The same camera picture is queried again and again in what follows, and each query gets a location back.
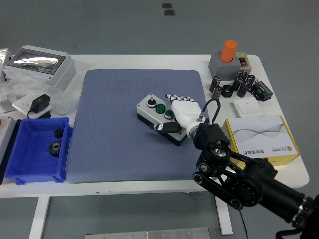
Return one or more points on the white and yellow carton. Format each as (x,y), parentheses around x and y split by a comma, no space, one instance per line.
(261,132)

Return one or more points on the white table leg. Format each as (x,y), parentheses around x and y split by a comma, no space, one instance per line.
(224,219)
(38,219)

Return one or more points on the blue-grey table mat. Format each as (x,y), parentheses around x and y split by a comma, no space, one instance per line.
(112,149)

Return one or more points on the blue plastic bin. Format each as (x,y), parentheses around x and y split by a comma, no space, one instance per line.
(30,161)

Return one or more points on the black module with green terminals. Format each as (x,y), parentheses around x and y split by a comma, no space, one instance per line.
(264,90)

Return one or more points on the clear plastic bag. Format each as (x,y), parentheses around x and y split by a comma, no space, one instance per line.
(64,102)

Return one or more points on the orange cylinder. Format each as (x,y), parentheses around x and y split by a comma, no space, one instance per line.
(228,51)

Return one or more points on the grey enclosure with clear lid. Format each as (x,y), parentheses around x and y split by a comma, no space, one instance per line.
(62,74)

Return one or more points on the grey push button control box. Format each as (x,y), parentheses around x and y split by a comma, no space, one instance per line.
(147,110)

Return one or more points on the black capacitor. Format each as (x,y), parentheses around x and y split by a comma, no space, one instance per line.
(217,93)
(250,79)
(237,84)
(243,74)
(243,89)
(214,84)

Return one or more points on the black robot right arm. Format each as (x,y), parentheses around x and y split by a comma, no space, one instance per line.
(249,184)

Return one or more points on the black power adapter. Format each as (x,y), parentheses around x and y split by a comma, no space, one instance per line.
(40,102)

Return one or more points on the grey switch box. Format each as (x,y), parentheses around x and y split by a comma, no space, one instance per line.
(219,69)

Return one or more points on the large black gear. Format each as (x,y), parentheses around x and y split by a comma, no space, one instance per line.
(54,148)

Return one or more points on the white wall switch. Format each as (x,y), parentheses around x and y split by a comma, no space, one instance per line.
(249,107)

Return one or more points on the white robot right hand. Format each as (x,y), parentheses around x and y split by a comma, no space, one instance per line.
(185,109)

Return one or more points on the small black gear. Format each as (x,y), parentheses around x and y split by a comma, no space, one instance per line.
(58,132)

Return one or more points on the white socket panel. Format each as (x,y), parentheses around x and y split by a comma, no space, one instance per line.
(21,104)

